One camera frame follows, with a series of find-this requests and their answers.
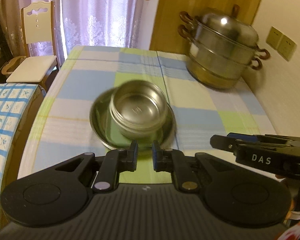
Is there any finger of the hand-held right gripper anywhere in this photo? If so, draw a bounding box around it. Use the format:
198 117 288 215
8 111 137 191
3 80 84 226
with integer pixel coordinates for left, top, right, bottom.
226 133 300 143
210 134 240 153

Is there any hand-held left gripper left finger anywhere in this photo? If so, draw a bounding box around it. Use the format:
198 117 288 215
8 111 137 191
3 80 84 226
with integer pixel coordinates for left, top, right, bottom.
54 139 139 193

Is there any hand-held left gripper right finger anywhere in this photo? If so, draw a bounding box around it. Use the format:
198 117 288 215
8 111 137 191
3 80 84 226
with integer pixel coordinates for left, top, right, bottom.
152 139 238 193

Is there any green square plate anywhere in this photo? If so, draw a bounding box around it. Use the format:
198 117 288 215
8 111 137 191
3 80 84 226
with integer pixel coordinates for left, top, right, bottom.
104 120 165 147

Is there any small steel bowl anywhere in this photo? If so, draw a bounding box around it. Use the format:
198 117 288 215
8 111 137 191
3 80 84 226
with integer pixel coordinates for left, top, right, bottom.
109 80 167 139

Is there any large steel basin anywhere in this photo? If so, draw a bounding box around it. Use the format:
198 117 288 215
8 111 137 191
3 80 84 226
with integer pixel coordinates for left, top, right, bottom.
89 87 177 150

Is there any red white printed fabric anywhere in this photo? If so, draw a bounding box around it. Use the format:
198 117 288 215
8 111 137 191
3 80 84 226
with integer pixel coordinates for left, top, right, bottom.
277 220 300 240

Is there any checkered pastel tablecloth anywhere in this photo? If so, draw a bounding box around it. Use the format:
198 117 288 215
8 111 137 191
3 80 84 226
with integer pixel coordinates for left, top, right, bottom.
17 45 277 184

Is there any stacked steel steamer pot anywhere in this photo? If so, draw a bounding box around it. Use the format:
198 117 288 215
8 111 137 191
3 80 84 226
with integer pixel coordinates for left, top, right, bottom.
179 4 270 89

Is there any blue grid white cloth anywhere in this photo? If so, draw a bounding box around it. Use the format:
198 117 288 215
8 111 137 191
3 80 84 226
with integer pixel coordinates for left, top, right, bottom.
0 82 40 205

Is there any cream wooden chair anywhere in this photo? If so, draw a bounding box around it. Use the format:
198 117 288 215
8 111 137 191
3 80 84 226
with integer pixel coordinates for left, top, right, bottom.
6 1 59 90

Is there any purple lace curtain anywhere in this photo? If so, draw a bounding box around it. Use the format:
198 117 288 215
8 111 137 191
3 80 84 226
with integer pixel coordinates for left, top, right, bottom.
0 0 163 60

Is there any tan woven basket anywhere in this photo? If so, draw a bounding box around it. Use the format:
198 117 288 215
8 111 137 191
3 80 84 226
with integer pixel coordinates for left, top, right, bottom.
1 56 24 75

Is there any beige wall socket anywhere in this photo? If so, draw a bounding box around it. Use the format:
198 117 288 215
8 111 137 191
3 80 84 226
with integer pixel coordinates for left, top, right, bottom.
277 34 297 61
266 26 284 50

